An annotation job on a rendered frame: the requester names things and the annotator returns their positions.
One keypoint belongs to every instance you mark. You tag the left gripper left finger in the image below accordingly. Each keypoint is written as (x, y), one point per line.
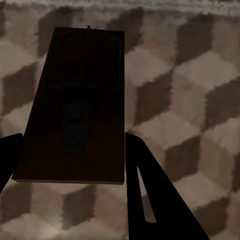
(10, 149)

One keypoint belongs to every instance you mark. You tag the mousetrap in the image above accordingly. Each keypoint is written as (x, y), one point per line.
(76, 129)

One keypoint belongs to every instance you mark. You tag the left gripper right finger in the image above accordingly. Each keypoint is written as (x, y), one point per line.
(174, 219)

